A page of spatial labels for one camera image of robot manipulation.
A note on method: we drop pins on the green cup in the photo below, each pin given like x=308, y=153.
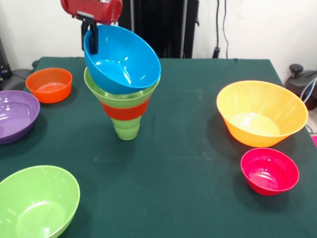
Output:
x=126, y=130

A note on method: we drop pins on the pink bowl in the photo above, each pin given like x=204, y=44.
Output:
x=270, y=173

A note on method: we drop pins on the dark green table cloth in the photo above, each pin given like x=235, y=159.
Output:
x=185, y=138

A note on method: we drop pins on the black pedestal column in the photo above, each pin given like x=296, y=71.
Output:
x=171, y=22

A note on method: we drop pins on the red-orange bowl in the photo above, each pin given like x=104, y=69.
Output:
x=49, y=86
x=123, y=112

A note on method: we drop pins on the black grey base foot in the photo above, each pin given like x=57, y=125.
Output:
x=15, y=79
x=299, y=84

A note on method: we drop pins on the purple bowl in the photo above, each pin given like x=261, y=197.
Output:
x=15, y=116

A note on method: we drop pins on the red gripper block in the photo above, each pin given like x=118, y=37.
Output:
x=96, y=10

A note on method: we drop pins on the blue bowl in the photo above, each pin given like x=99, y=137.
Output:
x=128, y=72

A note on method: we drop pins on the large orange bowl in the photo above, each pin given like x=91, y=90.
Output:
x=260, y=116

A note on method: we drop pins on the small green bowl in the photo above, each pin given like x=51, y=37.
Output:
x=123, y=98

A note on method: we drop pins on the large green bowl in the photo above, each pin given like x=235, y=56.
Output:
x=37, y=205

